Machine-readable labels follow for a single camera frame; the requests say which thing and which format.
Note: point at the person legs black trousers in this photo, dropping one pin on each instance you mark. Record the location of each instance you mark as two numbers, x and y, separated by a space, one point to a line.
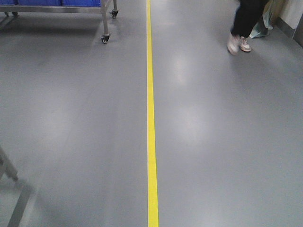
246 16

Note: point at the light green bag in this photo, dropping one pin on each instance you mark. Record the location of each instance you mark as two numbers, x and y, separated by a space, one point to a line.
262 28

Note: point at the stainless steel trolley frame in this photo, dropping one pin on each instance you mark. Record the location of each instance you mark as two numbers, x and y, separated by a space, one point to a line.
105 4

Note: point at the metal frame leg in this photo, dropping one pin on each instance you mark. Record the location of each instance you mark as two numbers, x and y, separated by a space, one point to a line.
6 167

